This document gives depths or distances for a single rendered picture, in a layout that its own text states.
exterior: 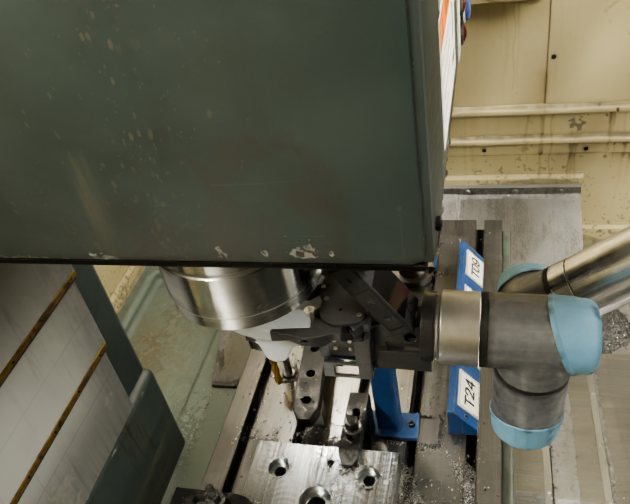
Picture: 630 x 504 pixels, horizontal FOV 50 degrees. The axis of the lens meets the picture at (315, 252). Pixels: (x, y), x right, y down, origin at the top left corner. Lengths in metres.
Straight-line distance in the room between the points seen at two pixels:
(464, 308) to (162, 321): 1.46
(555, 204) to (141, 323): 1.20
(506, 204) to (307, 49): 1.43
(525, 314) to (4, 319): 0.72
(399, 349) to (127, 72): 0.40
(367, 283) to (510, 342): 0.15
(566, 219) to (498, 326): 1.14
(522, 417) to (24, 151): 0.53
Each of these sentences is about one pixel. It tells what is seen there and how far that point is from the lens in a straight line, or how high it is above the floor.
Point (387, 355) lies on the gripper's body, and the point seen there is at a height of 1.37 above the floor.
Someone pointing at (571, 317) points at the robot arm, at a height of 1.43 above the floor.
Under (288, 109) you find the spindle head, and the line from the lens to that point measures 0.42.
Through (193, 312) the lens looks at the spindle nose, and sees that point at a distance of 0.64.
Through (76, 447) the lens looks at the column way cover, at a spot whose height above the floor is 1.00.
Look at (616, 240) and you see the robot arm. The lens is 0.79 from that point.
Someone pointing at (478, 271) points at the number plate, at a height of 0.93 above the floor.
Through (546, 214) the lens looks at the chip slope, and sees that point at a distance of 1.79.
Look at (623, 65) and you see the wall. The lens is 1.67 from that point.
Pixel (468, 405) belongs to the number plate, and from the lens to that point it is 1.21.
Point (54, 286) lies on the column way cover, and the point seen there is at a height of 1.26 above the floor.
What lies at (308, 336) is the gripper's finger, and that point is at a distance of 0.66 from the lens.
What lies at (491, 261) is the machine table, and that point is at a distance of 1.53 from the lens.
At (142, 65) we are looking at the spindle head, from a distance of 0.44.
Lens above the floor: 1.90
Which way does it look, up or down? 39 degrees down
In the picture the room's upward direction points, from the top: 12 degrees counter-clockwise
